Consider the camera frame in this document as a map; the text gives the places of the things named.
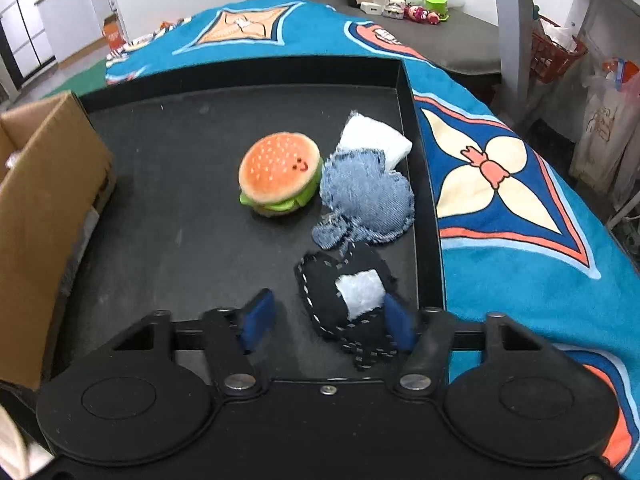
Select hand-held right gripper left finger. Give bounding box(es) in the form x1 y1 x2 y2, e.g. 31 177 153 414
107 287 279 396

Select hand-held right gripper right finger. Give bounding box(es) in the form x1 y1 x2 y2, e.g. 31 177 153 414
382 292 544 396

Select black stitched plush toy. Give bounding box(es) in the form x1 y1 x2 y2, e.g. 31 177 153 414
294 242 416 372

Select black shallow tray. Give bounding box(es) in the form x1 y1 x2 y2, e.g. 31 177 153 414
50 55 447 381

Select denim plush toy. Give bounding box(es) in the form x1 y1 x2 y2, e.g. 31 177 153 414
312 147 416 252

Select hamburger plush toy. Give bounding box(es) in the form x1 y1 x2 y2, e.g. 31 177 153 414
238 131 324 217

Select white cloth pad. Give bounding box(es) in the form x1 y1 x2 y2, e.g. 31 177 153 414
336 110 414 170

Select brown cardboard box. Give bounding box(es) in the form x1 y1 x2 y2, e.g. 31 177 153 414
0 91 117 391

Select blue printed blanket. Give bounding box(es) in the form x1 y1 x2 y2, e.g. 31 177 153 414
105 0 640 476

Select cream tote bag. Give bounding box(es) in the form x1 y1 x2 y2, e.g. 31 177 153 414
570 57 640 206

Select green blanket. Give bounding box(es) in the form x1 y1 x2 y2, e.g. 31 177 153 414
42 57 109 99

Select red plastic basket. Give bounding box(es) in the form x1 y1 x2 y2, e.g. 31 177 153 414
530 15 589 85

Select grey desk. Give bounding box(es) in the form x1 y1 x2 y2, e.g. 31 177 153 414
490 0 640 126

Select red toy figure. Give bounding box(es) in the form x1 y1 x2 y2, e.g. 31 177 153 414
404 4 441 26

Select orange carton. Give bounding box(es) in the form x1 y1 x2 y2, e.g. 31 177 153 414
102 14 126 49

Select white kitchen cabinet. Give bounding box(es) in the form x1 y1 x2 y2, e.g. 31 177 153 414
35 0 114 66

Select black framed glass door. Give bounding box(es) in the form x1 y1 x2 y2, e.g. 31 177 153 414
0 0 56 86

